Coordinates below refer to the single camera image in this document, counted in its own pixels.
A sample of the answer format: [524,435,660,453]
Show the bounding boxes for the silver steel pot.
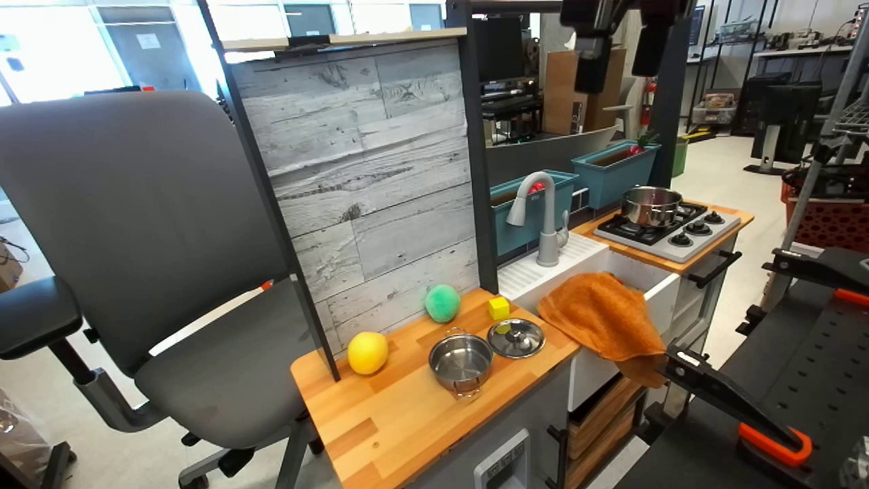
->
[428,329,498,403]

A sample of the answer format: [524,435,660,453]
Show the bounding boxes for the black bar drawer handle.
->
[686,246,748,291]

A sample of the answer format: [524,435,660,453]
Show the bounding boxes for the small yellow cube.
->
[483,293,517,327]

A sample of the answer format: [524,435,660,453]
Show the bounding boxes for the light wooden shelf board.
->
[221,25,470,54]

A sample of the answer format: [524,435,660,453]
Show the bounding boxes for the grey wood plank panel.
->
[225,37,483,361]

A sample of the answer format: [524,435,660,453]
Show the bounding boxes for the dark grey door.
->
[95,3,206,94]

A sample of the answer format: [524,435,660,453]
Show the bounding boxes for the upright black frame post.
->
[445,0,502,293]

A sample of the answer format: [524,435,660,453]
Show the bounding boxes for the brown bag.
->
[0,233,32,293]

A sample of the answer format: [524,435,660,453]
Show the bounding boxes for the slanted black frame post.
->
[197,0,343,384]

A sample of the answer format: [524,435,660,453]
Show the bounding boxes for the silver pot with handle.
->
[619,181,688,232]

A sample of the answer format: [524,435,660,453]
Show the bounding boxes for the yellow lemon ball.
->
[345,329,395,380]

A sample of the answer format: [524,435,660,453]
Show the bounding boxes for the black perforated work table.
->
[622,241,869,489]

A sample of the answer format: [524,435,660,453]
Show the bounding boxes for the wooden cutting board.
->
[288,202,758,489]

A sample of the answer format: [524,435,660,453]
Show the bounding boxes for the black clamp orange handle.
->
[664,346,819,472]

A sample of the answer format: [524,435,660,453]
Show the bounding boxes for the grey faucet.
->
[505,168,574,271]

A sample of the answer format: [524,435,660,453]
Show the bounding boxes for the orange towel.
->
[536,270,673,392]

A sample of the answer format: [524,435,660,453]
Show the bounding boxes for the grey office chair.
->
[0,90,327,489]

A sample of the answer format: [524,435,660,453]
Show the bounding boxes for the white cabinet door handle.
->
[472,427,536,489]

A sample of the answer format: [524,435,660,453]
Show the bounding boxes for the green round ball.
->
[421,282,466,327]

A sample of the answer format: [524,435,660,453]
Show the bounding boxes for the grey toy stove top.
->
[592,198,744,265]

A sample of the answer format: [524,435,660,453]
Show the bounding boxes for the white ribbed panel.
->
[494,232,686,415]

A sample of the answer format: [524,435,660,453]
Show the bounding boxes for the red perforated crate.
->
[779,173,869,257]

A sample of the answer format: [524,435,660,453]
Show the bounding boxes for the black machine on stand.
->
[748,74,825,173]

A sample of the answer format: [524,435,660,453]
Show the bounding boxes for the large teal box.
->
[570,135,667,214]

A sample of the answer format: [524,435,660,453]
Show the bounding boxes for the wooden drawer crate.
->
[566,371,653,489]

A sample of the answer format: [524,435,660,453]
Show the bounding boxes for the brown cardboard boxes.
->
[542,45,631,139]

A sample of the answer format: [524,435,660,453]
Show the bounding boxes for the black equipment with cables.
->
[478,74,547,149]

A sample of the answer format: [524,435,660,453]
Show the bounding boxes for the silver steel pot lid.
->
[486,317,550,361]

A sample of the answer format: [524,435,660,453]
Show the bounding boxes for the black clamp orange tip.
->
[760,244,869,313]

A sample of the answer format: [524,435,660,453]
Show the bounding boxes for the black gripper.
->
[557,0,698,94]

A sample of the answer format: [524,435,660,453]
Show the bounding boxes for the black metal shelving rack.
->
[686,0,869,142]

